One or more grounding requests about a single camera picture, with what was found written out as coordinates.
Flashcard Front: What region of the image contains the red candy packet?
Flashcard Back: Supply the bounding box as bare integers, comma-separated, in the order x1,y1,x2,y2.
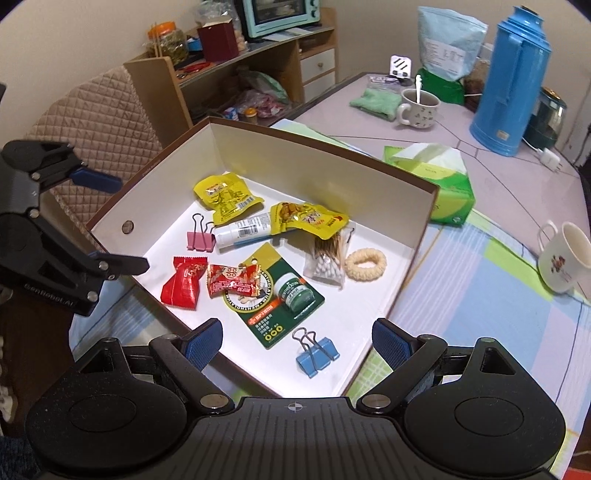
160,256,208,310

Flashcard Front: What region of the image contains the pink binder clip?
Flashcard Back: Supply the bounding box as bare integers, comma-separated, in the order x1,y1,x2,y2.
186,213,215,253

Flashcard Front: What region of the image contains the blue binder clip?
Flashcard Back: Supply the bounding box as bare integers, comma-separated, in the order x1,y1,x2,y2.
291,327,339,379

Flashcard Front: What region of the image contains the red printed candy wrapper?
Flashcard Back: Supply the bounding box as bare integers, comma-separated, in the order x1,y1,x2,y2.
206,264,260,297

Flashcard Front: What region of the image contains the cream braided hair tie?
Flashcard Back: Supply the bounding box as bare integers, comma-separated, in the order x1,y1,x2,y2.
344,247,388,281

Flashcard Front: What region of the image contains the green balm card pack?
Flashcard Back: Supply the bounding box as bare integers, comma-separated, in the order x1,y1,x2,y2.
222,243,325,349

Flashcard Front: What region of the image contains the cotton swab bag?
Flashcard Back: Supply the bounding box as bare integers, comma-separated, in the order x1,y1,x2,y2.
304,226,356,289

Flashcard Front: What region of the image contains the small yellow snack packet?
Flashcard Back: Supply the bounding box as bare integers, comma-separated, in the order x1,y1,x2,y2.
193,172,264,226

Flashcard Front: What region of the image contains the white cream tube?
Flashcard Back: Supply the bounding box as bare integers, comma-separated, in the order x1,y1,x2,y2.
213,212,271,249

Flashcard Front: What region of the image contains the large yellow snack packet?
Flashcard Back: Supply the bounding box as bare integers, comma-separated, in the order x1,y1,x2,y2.
270,202,349,240

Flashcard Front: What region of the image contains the brown white storage box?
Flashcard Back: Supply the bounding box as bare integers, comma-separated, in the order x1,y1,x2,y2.
89,119,438,397

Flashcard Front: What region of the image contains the orange-lid glass jar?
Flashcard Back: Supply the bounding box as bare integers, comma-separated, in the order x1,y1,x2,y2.
145,21,188,66

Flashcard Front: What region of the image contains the dark red box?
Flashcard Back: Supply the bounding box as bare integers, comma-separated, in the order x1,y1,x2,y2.
197,19,238,62

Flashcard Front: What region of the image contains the white ceramic mug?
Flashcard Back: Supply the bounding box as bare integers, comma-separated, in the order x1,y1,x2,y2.
537,221,591,294

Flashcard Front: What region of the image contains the green tissue pack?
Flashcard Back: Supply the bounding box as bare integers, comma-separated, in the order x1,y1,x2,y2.
383,143,476,226

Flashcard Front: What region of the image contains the wooden shelf unit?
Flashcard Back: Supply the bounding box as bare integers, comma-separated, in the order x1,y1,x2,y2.
124,7,339,147

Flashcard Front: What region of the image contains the mint toaster oven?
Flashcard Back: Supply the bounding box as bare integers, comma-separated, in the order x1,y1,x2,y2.
233,0,321,39

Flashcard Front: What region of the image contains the white charger plug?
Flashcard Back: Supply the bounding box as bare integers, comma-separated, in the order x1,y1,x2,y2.
539,148,561,172

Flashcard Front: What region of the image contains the small dotted cup with spoon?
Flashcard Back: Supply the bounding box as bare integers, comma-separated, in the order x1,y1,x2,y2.
397,88,441,130

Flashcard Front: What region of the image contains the blue thermos jug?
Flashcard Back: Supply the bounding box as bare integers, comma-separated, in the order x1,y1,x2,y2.
470,6,552,157

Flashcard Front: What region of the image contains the green cloth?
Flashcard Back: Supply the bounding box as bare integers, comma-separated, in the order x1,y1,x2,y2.
349,88,402,122

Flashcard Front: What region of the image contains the dark green appliance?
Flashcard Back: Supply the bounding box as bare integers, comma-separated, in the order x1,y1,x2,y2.
523,87,567,150

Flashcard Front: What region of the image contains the green box under pouch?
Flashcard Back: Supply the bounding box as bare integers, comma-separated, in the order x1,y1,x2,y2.
418,68,465,105

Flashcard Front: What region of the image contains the light blue pouch bag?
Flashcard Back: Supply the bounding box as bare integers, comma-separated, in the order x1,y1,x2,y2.
418,6,488,82

